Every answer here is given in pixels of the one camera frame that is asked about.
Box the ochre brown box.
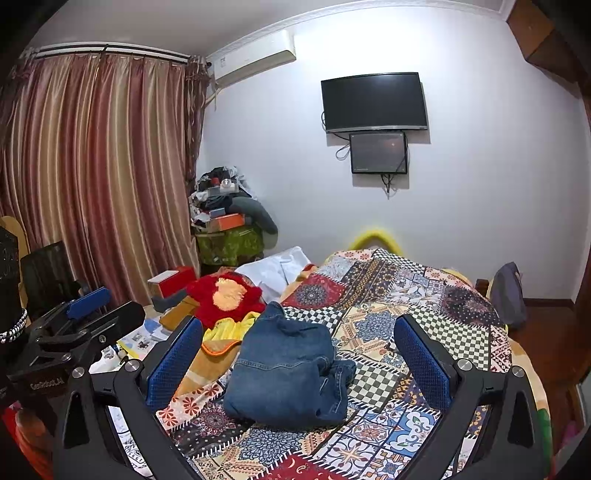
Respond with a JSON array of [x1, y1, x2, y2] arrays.
[[159, 295, 204, 332]]

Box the white air conditioner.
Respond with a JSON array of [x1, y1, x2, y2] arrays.
[[207, 30, 296, 88]]

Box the black white braided strap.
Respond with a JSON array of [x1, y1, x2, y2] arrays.
[[0, 308, 28, 344]]

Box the yellow plush hoop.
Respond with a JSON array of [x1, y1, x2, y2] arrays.
[[348, 225, 404, 254]]

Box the blue denim jacket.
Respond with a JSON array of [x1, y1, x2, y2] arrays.
[[223, 301, 357, 425]]

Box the grey backpack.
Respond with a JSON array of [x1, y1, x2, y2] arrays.
[[489, 261, 529, 329]]

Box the curtain rod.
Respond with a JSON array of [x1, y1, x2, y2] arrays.
[[18, 42, 192, 63]]

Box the wooden wardrobe cabinet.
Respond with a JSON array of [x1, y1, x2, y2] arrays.
[[505, 0, 591, 93]]

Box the yellow towel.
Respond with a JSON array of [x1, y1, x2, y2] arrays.
[[202, 311, 262, 357]]

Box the black mesh chair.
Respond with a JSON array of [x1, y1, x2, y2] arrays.
[[21, 241, 79, 319]]

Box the colourful patchwork blanket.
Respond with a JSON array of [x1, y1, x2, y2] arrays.
[[154, 247, 552, 480]]

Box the orange shoe box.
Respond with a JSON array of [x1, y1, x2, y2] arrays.
[[206, 212, 245, 232]]

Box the pile of mixed clutter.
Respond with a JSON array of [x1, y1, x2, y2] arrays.
[[190, 166, 252, 217]]

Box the small black wall monitor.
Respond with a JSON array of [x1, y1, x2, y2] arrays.
[[348, 130, 409, 175]]

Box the red plush toy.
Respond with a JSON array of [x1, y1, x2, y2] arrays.
[[186, 272, 266, 329]]

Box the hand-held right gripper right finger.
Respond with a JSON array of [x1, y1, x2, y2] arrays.
[[393, 314, 552, 480]]

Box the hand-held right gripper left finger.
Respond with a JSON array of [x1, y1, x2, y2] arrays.
[[53, 315, 206, 480]]

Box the black wall television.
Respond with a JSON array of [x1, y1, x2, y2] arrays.
[[321, 71, 428, 134]]

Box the grey neck pillow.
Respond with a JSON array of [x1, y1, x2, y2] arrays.
[[231, 196, 279, 236]]

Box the printed paper booklets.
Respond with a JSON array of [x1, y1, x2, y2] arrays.
[[115, 318, 171, 361]]

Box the striped reddish brown curtain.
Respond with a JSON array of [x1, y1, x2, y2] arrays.
[[0, 46, 206, 319]]

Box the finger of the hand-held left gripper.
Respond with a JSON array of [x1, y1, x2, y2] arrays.
[[30, 286, 112, 337], [69, 302, 147, 370]]

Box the red box with white lid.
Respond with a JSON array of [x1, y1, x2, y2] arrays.
[[148, 266, 195, 298]]

